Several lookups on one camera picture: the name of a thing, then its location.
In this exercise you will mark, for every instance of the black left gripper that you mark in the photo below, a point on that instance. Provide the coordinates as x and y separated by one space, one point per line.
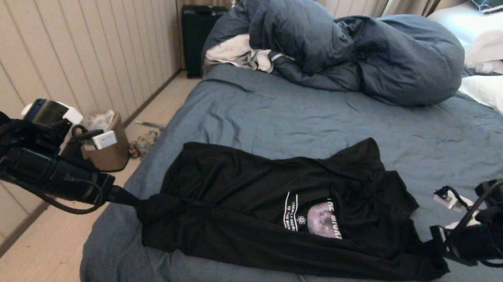
74 183

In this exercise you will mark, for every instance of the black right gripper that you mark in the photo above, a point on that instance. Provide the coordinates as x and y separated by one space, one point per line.
460 244

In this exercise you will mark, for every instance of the black moon print t-shirt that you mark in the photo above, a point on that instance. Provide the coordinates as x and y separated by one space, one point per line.
248 220

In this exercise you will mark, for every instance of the beige trash bin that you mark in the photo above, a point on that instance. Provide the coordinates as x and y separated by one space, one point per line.
109 156

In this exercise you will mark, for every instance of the multicoloured rag mop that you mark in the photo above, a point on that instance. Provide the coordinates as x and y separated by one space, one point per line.
144 143

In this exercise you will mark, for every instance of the clear plastic bin bag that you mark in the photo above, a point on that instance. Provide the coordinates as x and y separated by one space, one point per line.
99 120

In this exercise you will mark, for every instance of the black suitcase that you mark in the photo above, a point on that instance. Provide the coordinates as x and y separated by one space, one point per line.
197 37

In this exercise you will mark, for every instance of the blue bed sheet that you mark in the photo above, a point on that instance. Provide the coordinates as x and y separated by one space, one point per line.
282 111

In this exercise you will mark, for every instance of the white crumpled cloth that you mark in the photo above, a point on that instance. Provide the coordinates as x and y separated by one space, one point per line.
235 50

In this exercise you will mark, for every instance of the dark blue duvet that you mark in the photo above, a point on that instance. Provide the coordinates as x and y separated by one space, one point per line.
382 56

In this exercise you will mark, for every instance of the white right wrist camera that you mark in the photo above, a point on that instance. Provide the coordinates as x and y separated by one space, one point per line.
453 199

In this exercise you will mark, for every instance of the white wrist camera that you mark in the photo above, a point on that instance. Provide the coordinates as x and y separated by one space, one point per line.
453 199
103 139

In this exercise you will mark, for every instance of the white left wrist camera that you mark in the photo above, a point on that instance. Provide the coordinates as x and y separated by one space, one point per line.
103 139

